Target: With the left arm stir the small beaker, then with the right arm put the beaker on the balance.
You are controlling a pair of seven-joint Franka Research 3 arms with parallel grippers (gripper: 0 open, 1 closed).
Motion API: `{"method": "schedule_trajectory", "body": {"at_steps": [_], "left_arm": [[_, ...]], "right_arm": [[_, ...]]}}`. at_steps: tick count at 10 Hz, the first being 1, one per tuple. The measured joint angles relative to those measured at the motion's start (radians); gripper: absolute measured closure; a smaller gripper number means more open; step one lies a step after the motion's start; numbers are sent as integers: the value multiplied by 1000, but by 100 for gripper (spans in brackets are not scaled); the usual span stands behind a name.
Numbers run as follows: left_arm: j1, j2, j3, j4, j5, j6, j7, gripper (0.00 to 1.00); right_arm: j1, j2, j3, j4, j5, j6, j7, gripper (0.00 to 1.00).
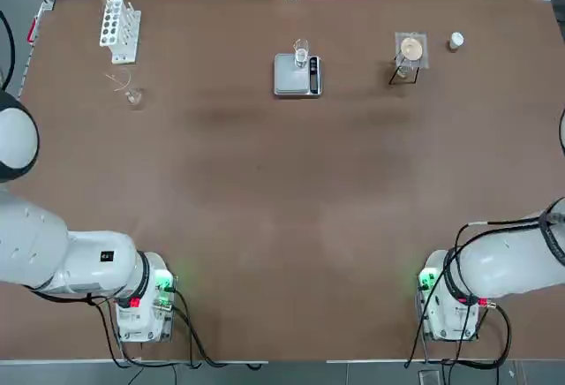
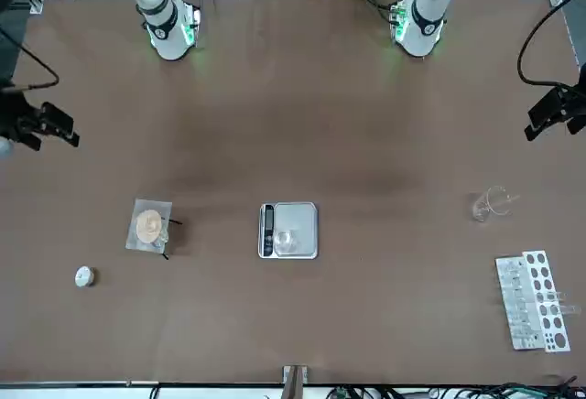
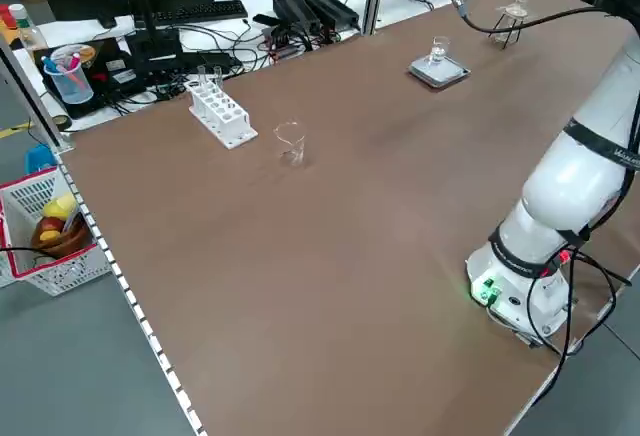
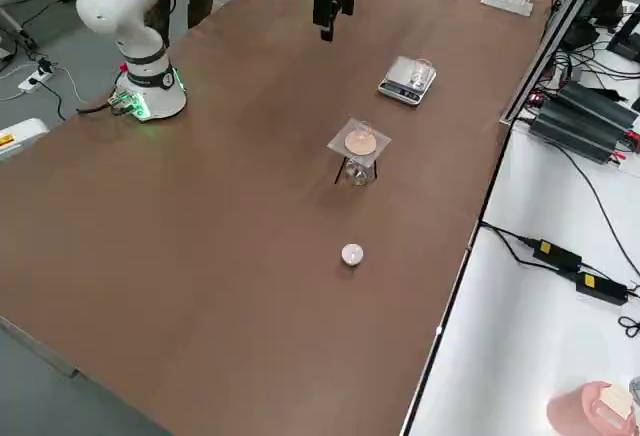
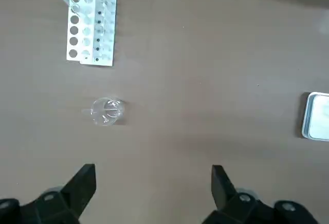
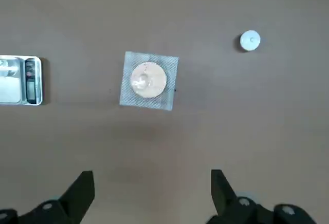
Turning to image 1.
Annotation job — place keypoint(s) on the small white jar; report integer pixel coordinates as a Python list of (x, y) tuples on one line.
[(456, 40)]

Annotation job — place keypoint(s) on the white test tube rack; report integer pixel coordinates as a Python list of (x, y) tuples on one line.
[(110, 23)]

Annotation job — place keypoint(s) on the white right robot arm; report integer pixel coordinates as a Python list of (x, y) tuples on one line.
[(499, 261)]

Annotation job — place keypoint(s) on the small glass beaker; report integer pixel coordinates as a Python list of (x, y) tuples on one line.
[(301, 56)]

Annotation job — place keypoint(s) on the black tripod stand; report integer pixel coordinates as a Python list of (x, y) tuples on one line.
[(401, 83)]

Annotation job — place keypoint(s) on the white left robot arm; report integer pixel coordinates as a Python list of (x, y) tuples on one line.
[(88, 266)]

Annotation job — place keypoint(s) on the glass alcohol lamp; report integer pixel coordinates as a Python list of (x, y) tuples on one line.
[(402, 71)]

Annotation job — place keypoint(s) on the silver digital balance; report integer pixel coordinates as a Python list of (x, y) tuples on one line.
[(291, 78)]

